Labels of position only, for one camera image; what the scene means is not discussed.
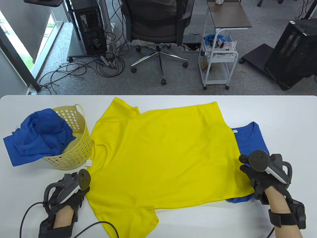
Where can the black window frame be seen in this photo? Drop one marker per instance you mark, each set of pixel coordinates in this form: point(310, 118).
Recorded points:
point(17, 63)

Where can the white crumpled object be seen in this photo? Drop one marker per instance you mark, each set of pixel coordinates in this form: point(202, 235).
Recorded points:
point(219, 1)

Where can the yellow t-shirt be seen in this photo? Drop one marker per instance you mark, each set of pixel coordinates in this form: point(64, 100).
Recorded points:
point(168, 158)

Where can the black computer tower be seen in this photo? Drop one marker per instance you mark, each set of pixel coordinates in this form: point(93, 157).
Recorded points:
point(90, 29)

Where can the black desk top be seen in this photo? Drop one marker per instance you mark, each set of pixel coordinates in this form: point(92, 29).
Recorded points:
point(42, 2)

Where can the grey power strip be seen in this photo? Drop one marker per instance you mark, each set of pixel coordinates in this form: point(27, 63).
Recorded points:
point(104, 60)

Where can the person's right hand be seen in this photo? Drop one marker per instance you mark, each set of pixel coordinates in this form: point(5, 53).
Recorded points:
point(257, 181)

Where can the black wheeled platform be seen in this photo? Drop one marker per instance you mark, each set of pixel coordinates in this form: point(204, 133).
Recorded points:
point(257, 54)

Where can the brown top side table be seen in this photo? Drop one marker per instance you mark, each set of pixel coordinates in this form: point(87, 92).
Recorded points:
point(227, 14)

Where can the white rolling utility cart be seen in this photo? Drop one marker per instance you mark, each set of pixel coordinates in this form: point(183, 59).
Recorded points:
point(215, 82)

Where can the blue t-shirt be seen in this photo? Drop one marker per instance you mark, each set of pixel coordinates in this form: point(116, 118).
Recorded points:
point(252, 141)
point(37, 133)

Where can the grey rolling desk base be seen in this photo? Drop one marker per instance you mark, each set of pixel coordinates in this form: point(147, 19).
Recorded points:
point(76, 47)

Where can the black mesh office chair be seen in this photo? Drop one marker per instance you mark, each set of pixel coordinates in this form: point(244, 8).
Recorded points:
point(153, 27)

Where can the clear bag of papers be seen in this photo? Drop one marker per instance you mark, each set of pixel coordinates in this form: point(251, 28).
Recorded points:
point(229, 45)

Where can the brown bag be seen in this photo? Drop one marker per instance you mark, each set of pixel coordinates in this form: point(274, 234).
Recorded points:
point(204, 63)

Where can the black stand pole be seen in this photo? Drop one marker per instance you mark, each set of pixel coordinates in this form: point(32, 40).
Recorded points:
point(310, 10)

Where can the grey handheld controller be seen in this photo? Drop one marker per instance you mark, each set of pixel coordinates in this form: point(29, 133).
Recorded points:
point(84, 178)
point(258, 160)

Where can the yellow perforated laundry basket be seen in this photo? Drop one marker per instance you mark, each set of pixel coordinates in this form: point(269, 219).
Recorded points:
point(79, 153)

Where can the black floor box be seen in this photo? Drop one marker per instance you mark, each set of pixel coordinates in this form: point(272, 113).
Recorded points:
point(192, 39)

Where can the blue cloth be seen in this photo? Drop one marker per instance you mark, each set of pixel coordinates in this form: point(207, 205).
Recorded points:
point(210, 38)

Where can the black computer case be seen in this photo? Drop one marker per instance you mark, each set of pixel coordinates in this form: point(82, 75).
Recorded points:
point(292, 57)

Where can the person's left hand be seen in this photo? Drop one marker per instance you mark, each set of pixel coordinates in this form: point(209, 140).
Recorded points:
point(76, 198)

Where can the black chair base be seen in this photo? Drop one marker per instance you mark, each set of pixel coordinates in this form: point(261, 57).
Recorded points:
point(259, 3)

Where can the person's left forearm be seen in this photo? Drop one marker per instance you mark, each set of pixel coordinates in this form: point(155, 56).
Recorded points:
point(63, 218)

